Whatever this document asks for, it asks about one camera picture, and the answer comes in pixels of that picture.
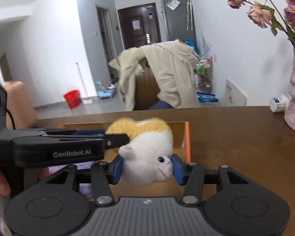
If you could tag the yellow white plush toy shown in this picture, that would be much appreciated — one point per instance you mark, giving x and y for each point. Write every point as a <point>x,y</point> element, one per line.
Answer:
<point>147,156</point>

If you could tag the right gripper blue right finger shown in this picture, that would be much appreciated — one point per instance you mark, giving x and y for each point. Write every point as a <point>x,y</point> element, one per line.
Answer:
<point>179,170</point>

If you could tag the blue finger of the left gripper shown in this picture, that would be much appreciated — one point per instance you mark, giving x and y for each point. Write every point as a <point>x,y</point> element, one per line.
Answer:
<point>73,132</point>
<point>112,141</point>

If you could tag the dark brown door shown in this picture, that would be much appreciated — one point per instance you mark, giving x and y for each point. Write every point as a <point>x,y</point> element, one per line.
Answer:
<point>139,25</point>

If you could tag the blue pet feeder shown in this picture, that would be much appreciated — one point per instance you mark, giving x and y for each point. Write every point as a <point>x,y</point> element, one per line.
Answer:
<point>105,91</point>

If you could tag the grey refrigerator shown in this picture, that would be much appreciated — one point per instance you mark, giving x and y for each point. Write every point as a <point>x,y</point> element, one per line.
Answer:
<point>178,20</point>

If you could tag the wooden chair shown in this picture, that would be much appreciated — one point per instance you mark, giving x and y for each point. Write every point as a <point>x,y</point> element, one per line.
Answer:
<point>147,90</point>

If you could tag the white panel against wall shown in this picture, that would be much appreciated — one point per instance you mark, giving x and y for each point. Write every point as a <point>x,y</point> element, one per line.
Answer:
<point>234,97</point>

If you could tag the small white medicine bottle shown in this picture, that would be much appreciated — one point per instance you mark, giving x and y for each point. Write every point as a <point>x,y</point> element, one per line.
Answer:
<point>279,104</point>

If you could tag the cluttered storage rack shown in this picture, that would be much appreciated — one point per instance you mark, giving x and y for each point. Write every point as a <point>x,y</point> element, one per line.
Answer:
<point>203,84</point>

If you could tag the dried pink roses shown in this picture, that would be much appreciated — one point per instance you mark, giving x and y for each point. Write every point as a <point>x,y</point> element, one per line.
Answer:
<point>267,15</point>

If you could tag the red plastic bucket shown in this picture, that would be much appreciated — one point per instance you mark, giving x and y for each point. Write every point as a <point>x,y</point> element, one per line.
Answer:
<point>72,98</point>

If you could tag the beige jacket on chair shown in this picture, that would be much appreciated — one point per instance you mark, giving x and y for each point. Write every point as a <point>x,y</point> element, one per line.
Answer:
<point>172,64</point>

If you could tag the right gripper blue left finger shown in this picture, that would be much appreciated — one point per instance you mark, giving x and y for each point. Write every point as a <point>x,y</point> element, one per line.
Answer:
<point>115,170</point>

